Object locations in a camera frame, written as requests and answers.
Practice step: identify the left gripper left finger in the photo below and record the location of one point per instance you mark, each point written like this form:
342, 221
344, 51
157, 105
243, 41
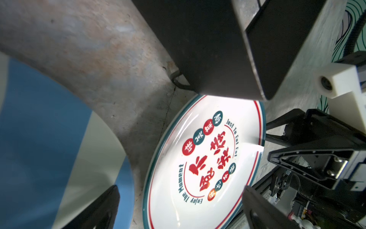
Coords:
101, 214

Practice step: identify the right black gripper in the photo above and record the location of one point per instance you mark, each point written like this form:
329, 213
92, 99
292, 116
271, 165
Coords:
328, 157

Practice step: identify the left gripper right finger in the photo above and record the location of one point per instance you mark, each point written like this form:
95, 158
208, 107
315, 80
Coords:
261, 214

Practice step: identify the white plate red characters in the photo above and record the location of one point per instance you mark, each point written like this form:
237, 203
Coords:
209, 153

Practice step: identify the black wire dish rack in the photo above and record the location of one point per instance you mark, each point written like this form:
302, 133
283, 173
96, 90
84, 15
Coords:
236, 49

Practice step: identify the blue striped plate near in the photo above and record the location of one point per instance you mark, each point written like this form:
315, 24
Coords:
57, 155

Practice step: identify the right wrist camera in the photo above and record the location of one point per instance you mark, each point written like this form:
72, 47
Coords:
346, 99

